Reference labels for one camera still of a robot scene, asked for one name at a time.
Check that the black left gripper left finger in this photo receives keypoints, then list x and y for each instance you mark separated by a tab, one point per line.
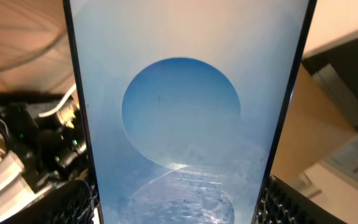
73	203

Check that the blue screen Galaxy smartphone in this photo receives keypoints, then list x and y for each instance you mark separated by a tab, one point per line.
183	102

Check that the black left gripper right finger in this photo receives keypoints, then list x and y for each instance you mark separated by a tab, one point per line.
281	204

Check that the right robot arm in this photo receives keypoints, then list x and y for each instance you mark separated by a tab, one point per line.
43	162

